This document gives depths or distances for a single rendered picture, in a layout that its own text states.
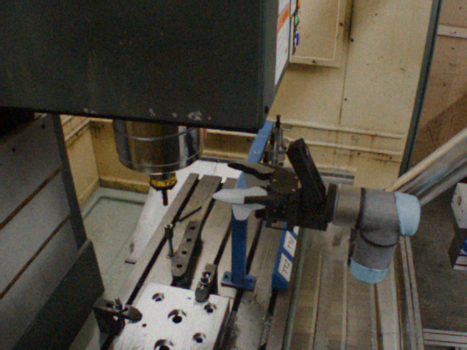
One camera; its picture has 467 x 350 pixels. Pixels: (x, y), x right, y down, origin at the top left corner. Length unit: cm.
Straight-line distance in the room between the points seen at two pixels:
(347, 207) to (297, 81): 106
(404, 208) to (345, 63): 104
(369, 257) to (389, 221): 9
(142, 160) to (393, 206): 43
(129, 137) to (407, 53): 124
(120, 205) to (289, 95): 102
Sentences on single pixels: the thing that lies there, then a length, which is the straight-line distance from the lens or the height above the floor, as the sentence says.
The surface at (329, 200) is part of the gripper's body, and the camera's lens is 74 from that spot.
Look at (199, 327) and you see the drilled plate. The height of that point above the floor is 99.
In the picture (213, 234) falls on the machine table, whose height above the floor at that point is 90.
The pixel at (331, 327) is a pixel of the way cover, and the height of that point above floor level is 76.
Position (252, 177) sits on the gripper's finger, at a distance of 82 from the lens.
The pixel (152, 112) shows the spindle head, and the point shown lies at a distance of 61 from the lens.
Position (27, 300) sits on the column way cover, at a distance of 128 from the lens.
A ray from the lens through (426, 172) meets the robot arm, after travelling 86.
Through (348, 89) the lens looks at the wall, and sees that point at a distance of 174.
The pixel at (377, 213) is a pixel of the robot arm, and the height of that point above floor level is 142.
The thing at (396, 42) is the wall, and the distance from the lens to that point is 170.
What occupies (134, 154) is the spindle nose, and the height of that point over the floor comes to 151.
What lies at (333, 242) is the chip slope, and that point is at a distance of 176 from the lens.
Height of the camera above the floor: 185
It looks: 32 degrees down
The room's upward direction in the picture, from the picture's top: straight up
